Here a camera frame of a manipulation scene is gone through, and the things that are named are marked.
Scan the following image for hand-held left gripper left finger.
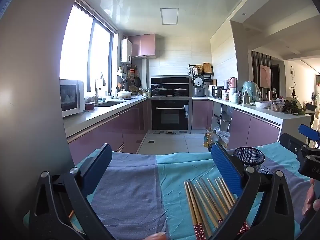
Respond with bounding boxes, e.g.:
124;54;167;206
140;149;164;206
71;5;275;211
29;143;115;240

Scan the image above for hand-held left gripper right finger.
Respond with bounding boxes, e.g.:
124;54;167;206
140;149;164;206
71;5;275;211
211;142;297;240

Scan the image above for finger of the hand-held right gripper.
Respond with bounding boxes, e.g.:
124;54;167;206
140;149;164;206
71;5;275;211
279;133;310;157
298;124;320;149

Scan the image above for black mesh utensil holder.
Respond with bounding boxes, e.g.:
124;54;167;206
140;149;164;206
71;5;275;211
233;146;266;173

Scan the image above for bunch of wooden chopsticks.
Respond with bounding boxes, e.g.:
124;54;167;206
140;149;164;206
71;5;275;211
184;177;250;240

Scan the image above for person's right hand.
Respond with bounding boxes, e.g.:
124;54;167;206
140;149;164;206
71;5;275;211
302;178;320;217

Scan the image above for person's left hand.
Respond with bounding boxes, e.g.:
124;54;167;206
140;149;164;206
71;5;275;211
146;232;167;240

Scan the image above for leafy green vegetables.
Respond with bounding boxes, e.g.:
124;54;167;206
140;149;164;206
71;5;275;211
282;99;306;115

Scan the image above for pink base cabinets with sink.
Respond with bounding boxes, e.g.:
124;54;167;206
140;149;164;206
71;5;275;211
64;97;148;165

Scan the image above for pink base cabinets peninsula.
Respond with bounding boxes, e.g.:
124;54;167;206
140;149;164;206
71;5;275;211
192;96;312;150

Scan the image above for teal and grey tablecloth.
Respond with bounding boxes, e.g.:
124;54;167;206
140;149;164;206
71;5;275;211
22;142;320;240

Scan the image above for teal wrapped appliance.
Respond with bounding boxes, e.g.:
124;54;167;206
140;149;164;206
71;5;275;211
242;81;262;102

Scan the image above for white countertop appliance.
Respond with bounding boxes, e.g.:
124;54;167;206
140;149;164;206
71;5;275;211
60;79;85;117

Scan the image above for black built-in oven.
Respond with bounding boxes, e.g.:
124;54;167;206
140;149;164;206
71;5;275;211
151;99;192;134

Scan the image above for stainless steel pot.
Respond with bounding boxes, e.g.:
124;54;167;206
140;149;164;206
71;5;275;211
212;85;225;98

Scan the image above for silver rice cooker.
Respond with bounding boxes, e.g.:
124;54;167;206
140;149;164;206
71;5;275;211
192;75;207;97

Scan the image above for black range hood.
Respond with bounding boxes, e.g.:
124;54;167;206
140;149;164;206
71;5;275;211
151;75;193;97

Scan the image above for kitchen window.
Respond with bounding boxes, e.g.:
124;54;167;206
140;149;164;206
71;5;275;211
59;2;118;93

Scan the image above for white water heater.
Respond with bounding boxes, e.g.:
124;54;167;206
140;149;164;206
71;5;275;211
121;39;132;65

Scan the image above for square ceiling light panel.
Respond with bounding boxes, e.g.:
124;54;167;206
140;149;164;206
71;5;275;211
160;8;179;25

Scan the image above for pink wall picture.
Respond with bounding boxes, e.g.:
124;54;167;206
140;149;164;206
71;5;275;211
259;64;271;88

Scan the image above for black wall rack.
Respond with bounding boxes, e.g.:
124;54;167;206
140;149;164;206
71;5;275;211
189;62;213;77

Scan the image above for pink wall cabinet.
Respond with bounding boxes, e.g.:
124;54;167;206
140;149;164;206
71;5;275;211
127;34;157;58

